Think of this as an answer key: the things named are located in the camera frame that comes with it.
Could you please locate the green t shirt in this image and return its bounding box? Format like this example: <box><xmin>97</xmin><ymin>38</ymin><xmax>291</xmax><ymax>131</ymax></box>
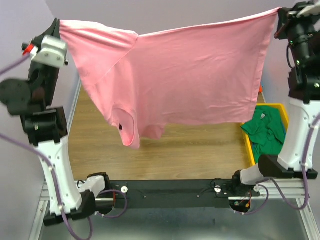
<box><xmin>241</xmin><ymin>105</ymin><xmax>286</xmax><ymax>155</ymax></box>

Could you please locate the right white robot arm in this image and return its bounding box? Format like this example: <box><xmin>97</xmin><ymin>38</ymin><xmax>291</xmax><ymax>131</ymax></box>
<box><xmin>230</xmin><ymin>1</ymin><xmax>320</xmax><ymax>198</ymax></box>

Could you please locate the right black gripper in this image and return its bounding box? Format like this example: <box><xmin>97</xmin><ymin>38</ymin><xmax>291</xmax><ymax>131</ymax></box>
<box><xmin>273</xmin><ymin>0</ymin><xmax>320</xmax><ymax>65</ymax></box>

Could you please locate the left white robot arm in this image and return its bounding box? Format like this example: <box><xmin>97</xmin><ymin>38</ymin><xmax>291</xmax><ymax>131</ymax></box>
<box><xmin>0</xmin><ymin>19</ymin><xmax>111</xmax><ymax>226</ymax></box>

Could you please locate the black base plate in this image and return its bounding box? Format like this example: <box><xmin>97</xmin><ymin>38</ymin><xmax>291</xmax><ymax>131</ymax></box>
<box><xmin>96</xmin><ymin>178</ymin><xmax>260</xmax><ymax>215</ymax></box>

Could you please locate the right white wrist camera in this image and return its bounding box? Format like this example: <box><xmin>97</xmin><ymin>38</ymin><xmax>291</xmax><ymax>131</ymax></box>
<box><xmin>296</xmin><ymin>0</ymin><xmax>320</xmax><ymax>18</ymax></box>

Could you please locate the blue t shirt in bin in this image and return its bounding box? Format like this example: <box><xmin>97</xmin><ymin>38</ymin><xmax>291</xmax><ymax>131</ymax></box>
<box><xmin>251</xmin><ymin>143</ymin><xmax>262</xmax><ymax>164</ymax></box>

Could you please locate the yellow plastic bin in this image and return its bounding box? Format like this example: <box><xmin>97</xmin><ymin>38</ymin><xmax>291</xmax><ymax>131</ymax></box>
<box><xmin>240</xmin><ymin>103</ymin><xmax>289</xmax><ymax>166</ymax></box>

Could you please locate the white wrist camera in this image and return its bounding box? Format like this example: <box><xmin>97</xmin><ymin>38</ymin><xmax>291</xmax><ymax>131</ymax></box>
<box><xmin>22</xmin><ymin>35</ymin><xmax>69</xmax><ymax>69</ymax></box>
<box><xmin>296</xmin><ymin>0</ymin><xmax>320</xmax><ymax>18</ymax></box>

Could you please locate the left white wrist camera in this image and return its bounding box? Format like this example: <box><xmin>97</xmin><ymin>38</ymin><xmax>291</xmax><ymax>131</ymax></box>
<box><xmin>22</xmin><ymin>35</ymin><xmax>69</xmax><ymax>69</ymax></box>

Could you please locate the pink t shirt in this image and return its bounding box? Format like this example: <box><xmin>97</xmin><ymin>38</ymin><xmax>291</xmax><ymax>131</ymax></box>
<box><xmin>59</xmin><ymin>8</ymin><xmax>278</xmax><ymax>149</ymax></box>

